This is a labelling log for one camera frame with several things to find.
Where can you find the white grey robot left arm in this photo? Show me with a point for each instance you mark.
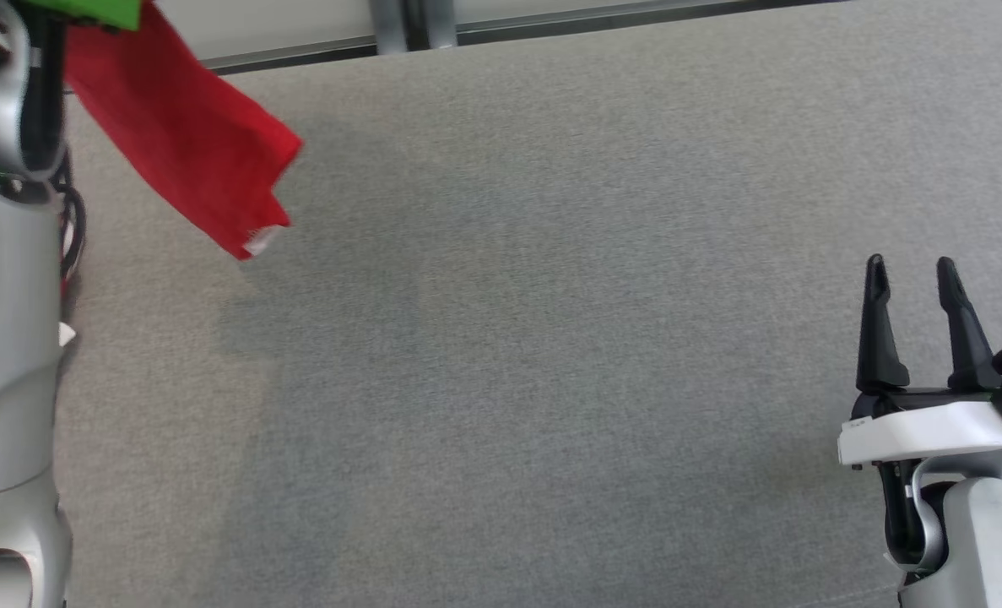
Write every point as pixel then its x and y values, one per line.
pixel 2 338

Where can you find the grey window sill rail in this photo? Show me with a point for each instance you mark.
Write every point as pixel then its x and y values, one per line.
pixel 298 54

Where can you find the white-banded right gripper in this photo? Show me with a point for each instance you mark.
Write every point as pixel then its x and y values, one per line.
pixel 931 431

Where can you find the plain red white-banded garment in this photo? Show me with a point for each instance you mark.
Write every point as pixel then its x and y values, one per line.
pixel 180 135

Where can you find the white grey robot right arm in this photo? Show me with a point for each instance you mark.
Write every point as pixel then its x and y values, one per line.
pixel 990 540

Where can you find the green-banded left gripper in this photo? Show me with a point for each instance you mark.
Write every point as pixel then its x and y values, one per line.
pixel 78 10

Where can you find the grey window frame post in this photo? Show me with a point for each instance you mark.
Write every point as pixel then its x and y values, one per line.
pixel 412 21

